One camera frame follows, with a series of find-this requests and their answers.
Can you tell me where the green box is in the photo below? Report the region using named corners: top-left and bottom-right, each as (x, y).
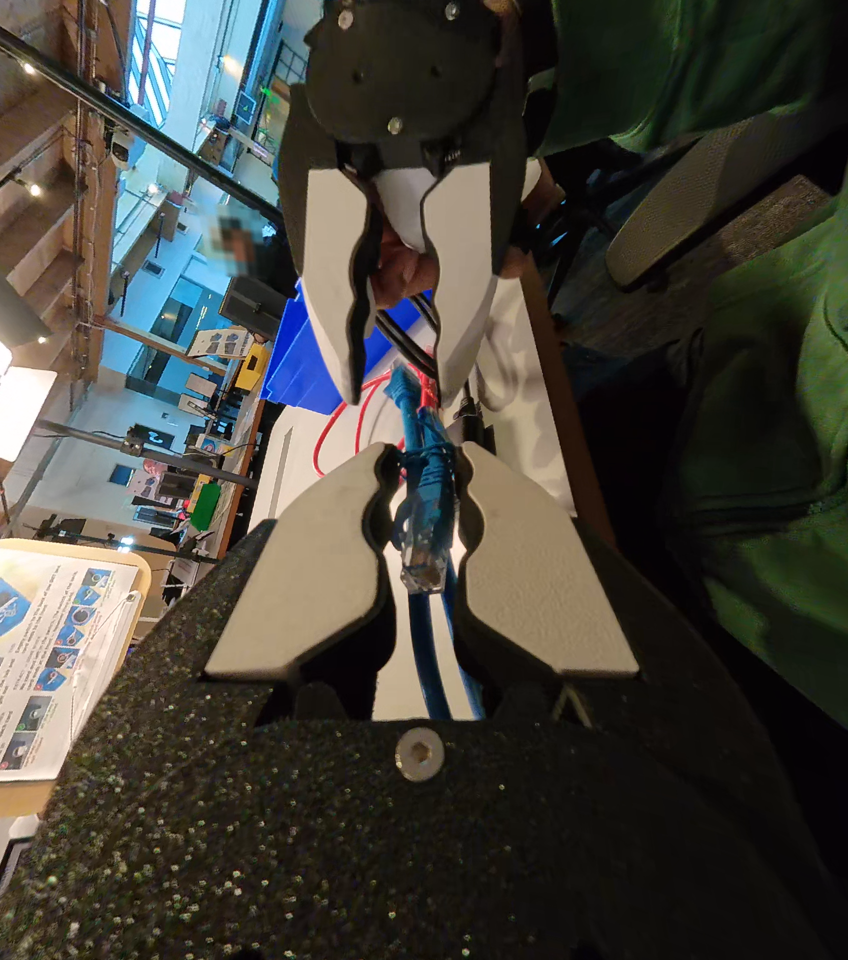
top-left (189, 480), bottom-right (226, 532)

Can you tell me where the blue plastic bin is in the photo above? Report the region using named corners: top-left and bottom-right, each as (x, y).
top-left (259, 290), bottom-right (353, 412)

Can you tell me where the blue ethernet cable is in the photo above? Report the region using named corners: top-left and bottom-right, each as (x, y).
top-left (382, 365), bottom-right (490, 724)

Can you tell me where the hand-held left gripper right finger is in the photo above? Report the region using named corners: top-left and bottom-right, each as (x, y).
top-left (454, 443), bottom-right (640, 684)

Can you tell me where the yellow box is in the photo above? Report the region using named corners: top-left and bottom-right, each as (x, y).
top-left (234, 342), bottom-right (272, 394)

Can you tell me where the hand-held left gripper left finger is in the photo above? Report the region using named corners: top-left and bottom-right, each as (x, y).
top-left (204, 443), bottom-right (398, 684)

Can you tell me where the printed paper sheet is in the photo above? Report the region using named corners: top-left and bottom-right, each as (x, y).
top-left (466, 275), bottom-right (578, 514)

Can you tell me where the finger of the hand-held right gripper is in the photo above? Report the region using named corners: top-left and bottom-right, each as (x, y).
top-left (301, 162), bottom-right (391, 409)
top-left (372, 158), bottom-right (500, 409)

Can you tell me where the black metal pole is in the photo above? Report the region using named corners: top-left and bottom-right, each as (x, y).
top-left (0, 0), bottom-right (286, 226)

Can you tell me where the instruction sheet on stand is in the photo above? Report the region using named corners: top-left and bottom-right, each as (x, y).
top-left (0, 537), bottom-right (155, 823)

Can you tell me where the red ethernet cable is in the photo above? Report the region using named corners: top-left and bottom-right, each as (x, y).
top-left (315, 365), bottom-right (443, 484)

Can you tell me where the person's right hand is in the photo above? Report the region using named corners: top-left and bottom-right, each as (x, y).
top-left (369, 158), bottom-right (571, 309)

